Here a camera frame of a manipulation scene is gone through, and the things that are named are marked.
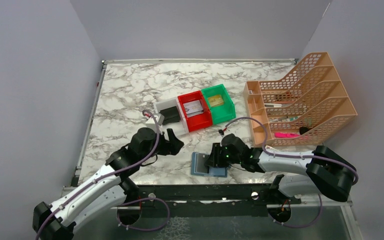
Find blue card holder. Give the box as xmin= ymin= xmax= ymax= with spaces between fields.
xmin=193 ymin=166 xmax=228 ymax=178

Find black VIP credit card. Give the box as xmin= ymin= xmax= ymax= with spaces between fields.
xmin=191 ymin=152 xmax=210 ymax=175

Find gold credit card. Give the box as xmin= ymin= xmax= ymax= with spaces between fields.
xmin=207 ymin=94 xmax=225 ymax=108

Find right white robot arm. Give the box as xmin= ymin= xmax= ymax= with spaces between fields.
xmin=204 ymin=134 xmax=357 ymax=202

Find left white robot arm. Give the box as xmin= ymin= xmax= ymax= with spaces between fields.
xmin=32 ymin=127 xmax=184 ymax=240

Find stack of cards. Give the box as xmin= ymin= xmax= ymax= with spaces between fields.
xmin=183 ymin=100 xmax=204 ymax=118

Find black wallet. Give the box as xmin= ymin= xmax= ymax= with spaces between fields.
xmin=159 ymin=106 xmax=181 ymax=126

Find white red box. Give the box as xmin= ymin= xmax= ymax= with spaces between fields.
xmin=265 ymin=145 xmax=278 ymax=153

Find red plastic bin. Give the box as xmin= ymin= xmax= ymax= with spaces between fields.
xmin=177 ymin=90 xmax=213 ymax=132

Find green plastic bin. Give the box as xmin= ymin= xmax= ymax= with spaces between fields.
xmin=201 ymin=84 xmax=236 ymax=125

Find pink marker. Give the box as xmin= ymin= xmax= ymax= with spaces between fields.
xmin=274 ymin=132 xmax=300 ymax=139

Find pens in organizer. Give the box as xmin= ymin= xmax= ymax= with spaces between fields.
xmin=264 ymin=101 xmax=299 ymax=123

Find orange file organizer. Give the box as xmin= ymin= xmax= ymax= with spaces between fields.
xmin=243 ymin=52 xmax=358 ymax=147

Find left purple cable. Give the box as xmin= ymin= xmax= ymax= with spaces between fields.
xmin=34 ymin=109 xmax=162 ymax=240

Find purple cable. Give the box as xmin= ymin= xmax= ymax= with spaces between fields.
xmin=34 ymin=109 xmax=162 ymax=240
xmin=218 ymin=116 xmax=360 ymax=185

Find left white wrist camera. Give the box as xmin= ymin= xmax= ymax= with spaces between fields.
xmin=145 ymin=113 xmax=165 ymax=129

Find black mounting rail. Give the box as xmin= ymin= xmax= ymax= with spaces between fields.
xmin=116 ymin=183 xmax=301 ymax=220

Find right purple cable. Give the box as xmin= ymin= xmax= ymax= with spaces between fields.
xmin=218 ymin=116 xmax=360 ymax=185

